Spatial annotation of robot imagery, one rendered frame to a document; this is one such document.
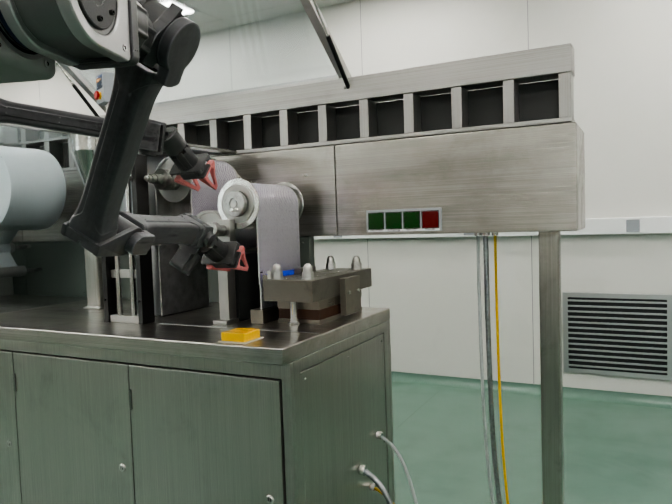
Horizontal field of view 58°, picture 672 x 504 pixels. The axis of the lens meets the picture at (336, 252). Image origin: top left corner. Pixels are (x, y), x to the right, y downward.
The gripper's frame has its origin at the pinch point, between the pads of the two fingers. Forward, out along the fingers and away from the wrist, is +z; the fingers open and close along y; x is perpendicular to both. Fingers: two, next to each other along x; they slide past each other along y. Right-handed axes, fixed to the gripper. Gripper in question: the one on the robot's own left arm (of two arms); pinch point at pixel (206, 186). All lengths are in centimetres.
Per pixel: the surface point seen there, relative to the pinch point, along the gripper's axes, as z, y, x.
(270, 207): 20.4, 6.6, 9.4
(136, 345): 15.5, -14.3, -41.2
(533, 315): 264, 45, 120
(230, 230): 16.6, -0.9, -2.1
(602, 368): 283, 86, 94
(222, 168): 19.3, -18.1, 27.2
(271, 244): 27.3, 6.5, 0.8
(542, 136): 28, 82, 37
